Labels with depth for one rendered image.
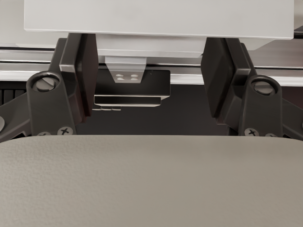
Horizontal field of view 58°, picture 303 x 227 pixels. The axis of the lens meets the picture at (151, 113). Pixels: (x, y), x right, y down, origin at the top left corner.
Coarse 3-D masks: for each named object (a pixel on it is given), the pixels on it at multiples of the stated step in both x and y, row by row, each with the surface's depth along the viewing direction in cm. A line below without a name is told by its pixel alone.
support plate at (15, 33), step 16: (0, 0) 12; (16, 0) 11; (0, 16) 13; (16, 16) 13; (0, 32) 16; (16, 32) 16; (32, 32) 16; (48, 32) 16; (64, 32) 16; (256, 48) 19
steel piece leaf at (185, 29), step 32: (32, 0) 8; (64, 0) 8; (96, 0) 8; (128, 0) 8; (160, 0) 9; (192, 0) 9; (224, 0) 9; (256, 0) 9; (288, 0) 9; (96, 32) 8; (128, 32) 8; (160, 32) 9; (192, 32) 9; (224, 32) 9; (256, 32) 9; (288, 32) 9
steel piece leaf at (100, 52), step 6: (102, 54) 21; (108, 54) 21; (114, 54) 21; (120, 54) 21; (126, 54) 21; (132, 54) 21; (138, 54) 21; (144, 54) 21; (150, 54) 21; (156, 54) 21; (162, 54) 21; (168, 54) 21; (174, 54) 21; (180, 54) 21; (186, 54) 21; (192, 54) 21; (198, 54) 21
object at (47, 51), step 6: (0, 48) 21; (6, 48) 21; (12, 48) 21; (18, 48) 21; (24, 48) 21; (30, 48) 21; (36, 48) 21; (42, 48) 21; (48, 48) 21; (54, 48) 21
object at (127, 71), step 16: (112, 64) 24; (128, 64) 24; (144, 64) 23; (96, 80) 38; (112, 80) 38; (128, 80) 35; (144, 80) 38; (160, 80) 38; (96, 96) 39; (112, 96) 39; (128, 96) 39; (144, 96) 39; (160, 96) 39
